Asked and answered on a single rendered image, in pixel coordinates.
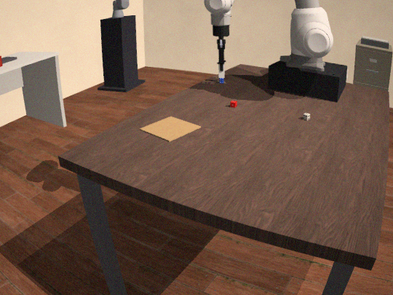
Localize tan square mat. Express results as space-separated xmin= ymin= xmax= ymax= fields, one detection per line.
xmin=140 ymin=117 xmax=201 ymax=142

